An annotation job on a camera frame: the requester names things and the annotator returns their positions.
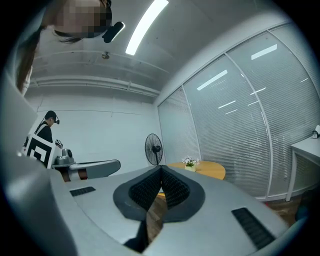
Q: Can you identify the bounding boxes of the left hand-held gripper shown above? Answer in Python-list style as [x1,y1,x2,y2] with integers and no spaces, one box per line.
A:
[24,134,121,180]

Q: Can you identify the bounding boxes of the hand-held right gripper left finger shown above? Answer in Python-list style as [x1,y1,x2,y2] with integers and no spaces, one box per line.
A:
[65,165,161,247]

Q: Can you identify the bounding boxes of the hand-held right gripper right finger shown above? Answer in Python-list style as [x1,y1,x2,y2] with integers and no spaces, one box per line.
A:
[143,165,288,256]

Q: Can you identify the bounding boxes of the pink flowers in white pot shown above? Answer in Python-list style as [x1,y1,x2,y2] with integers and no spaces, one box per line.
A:
[181,155,201,173]

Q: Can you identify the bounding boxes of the black standing fan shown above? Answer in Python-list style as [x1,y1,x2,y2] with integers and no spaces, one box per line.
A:
[144,133,164,166]

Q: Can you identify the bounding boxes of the white ceiling pipe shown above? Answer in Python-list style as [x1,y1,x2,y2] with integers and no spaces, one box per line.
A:
[28,74,162,99]

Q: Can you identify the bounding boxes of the person's white sweatshirt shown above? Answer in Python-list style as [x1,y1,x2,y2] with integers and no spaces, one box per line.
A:
[2,69,39,157]

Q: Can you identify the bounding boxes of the white desk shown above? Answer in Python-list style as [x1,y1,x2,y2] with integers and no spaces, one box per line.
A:
[286,136,320,202]

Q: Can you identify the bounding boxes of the ceiling light strip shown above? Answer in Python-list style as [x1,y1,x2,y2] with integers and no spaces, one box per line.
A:
[124,0,170,56]

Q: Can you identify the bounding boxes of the person's face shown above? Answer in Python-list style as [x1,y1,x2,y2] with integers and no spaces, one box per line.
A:
[43,0,113,43]

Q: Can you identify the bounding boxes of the black head-worn camera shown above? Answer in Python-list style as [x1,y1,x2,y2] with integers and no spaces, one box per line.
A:
[101,21,125,44]

